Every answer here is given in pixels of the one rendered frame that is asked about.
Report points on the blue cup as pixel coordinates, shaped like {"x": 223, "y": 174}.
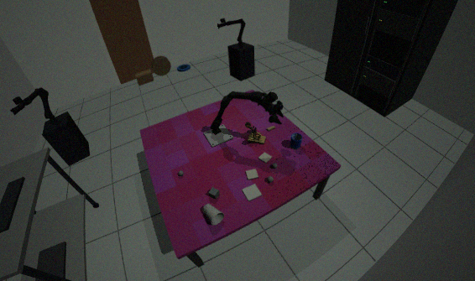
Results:
{"x": 296, "y": 140}

